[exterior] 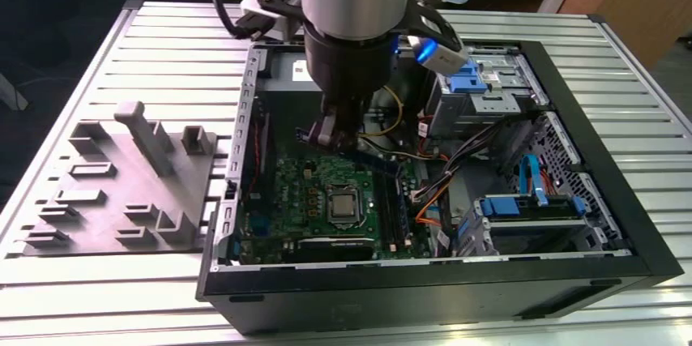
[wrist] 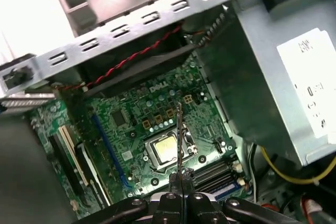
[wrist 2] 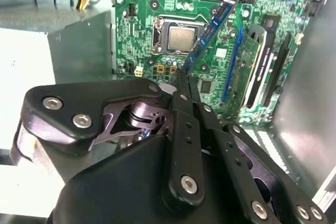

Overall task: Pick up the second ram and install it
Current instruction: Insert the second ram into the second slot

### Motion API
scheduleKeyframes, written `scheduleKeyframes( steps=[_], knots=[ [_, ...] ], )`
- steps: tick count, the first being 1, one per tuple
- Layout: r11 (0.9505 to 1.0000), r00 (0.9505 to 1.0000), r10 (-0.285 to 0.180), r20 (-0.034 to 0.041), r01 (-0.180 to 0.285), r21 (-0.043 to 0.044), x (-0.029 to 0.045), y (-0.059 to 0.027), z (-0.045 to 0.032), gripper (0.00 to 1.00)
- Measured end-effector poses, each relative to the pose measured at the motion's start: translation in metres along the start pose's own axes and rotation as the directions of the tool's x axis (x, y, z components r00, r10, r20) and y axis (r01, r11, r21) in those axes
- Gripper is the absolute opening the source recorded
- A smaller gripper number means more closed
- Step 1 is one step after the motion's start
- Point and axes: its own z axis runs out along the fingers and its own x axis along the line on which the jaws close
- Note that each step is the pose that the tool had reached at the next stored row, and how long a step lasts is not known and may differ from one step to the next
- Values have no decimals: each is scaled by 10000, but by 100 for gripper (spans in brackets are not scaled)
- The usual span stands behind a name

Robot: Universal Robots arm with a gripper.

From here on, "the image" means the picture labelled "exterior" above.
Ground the metal CPU socket cover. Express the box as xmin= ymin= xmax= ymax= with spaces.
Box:
xmin=323 ymin=186 xmax=364 ymax=226

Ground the orange wire bundle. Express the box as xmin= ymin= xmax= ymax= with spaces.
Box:
xmin=415 ymin=199 xmax=451 ymax=225

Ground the red orange power wire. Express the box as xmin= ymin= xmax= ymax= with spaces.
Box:
xmin=415 ymin=114 xmax=451 ymax=161

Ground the blue drive bay latch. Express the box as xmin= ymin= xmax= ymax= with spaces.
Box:
xmin=445 ymin=60 xmax=491 ymax=94

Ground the metal disk bay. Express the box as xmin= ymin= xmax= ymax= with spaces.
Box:
xmin=456 ymin=195 xmax=632 ymax=257

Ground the metal drive cage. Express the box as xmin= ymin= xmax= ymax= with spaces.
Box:
xmin=427 ymin=48 xmax=551 ymax=140

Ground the red wire bundle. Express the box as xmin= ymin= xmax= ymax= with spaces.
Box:
xmin=541 ymin=170 xmax=569 ymax=201

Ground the black cable bundle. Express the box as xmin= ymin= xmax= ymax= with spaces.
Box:
xmin=413 ymin=114 xmax=520 ymax=203

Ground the dark RAM stick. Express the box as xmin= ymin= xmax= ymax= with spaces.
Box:
xmin=397 ymin=171 xmax=413 ymax=241
xmin=295 ymin=126 xmax=401 ymax=179

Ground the black PC case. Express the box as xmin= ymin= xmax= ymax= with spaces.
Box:
xmin=195 ymin=32 xmax=685 ymax=337

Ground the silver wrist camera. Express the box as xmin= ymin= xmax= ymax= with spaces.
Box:
xmin=240 ymin=0 xmax=304 ymax=41
xmin=405 ymin=36 xmax=469 ymax=76

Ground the green motherboard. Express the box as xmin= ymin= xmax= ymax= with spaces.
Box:
xmin=229 ymin=154 xmax=433 ymax=264

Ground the grey power supply unit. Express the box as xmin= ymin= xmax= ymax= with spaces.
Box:
xmin=253 ymin=50 xmax=364 ymax=160

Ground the silver CPU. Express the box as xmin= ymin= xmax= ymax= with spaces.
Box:
xmin=329 ymin=194 xmax=359 ymax=217

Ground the hard disk in blue carrier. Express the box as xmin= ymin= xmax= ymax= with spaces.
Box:
xmin=475 ymin=194 xmax=588 ymax=225

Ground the yellow black wire bundle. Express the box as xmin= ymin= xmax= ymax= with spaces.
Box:
xmin=359 ymin=86 xmax=405 ymax=137

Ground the white black wire bundle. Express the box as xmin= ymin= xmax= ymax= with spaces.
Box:
xmin=359 ymin=137 xmax=449 ymax=161

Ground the black graphics card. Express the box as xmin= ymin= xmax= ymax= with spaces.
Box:
xmin=280 ymin=235 xmax=377 ymax=264

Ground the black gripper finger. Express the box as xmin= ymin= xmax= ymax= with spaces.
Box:
xmin=335 ymin=106 xmax=372 ymax=152
xmin=308 ymin=113 xmax=340 ymax=147

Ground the blue data wire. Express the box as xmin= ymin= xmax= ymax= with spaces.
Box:
xmin=517 ymin=153 xmax=551 ymax=206

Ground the grey parts rack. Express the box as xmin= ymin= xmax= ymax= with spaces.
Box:
xmin=21 ymin=100 xmax=232 ymax=258

